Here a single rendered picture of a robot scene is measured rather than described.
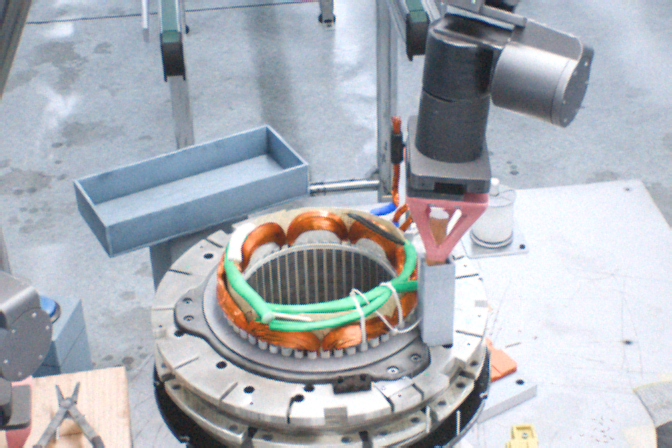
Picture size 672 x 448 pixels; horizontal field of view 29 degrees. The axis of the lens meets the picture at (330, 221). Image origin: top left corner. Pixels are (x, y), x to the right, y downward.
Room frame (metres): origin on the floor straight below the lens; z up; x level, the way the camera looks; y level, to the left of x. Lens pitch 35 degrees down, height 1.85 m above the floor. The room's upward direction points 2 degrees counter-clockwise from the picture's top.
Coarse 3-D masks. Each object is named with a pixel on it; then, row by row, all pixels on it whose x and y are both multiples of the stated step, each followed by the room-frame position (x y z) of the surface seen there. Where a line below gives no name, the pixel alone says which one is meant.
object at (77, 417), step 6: (72, 408) 0.83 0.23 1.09; (72, 414) 0.82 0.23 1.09; (78, 414) 0.82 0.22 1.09; (72, 420) 0.82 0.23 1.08; (78, 420) 0.81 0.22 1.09; (84, 420) 0.81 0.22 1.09; (78, 426) 0.81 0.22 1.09; (84, 426) 0.81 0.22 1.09; (90, 426) 0.81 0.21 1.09; (84, 432) 0.80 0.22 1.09; (90, 432) 0.80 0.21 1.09; (96, 432) 0.80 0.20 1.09; (90, 438) 0.79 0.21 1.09
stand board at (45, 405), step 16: (112, 368) 0.91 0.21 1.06; (32, 384) 0.89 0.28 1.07; (48, 384) 0.89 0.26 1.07; (64, 384) 0.89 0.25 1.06; (96, 384) 0.89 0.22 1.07; (112, 384) 0.89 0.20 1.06; (32, 400) 0.87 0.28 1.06; (48, 400) 0.87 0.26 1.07; (80, 400) 0.87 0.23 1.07; (96, 400) 0.87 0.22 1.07; (112, 400) 0.86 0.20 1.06; (128, 400) 0.88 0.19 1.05; (32, 416) 0.85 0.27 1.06; (48, 416) 0.85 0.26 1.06; (96, 416) 0.84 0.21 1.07; (112, 416) 0.84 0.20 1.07; (128, 416) 0.85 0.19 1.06; (0, 432) 0.83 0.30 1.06; (32, 432) 0.83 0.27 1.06; (112, 432) 0.82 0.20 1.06; (128, 432) 0.82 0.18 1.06
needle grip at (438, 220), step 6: (438, 210) 0.91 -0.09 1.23; (432, 216) 0.90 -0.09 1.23; (438, 216) 0.90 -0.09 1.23; (444, 216) 0.90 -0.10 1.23; (432, 222) 0.90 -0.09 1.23; (438, 222) 0.90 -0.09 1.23; (444, 222) 0.90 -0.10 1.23; (432, 228) 0.90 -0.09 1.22; (438, 228) 0.90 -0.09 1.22; (444, 228) 0.90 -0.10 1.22; (438, 234) 0.90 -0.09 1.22; (444, 234) 0.90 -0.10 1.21; (438, 240) 0.90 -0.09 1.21; (426, 258) 0.90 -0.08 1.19; (432, 264) 0.90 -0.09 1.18; (438, 264) 0.90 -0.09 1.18
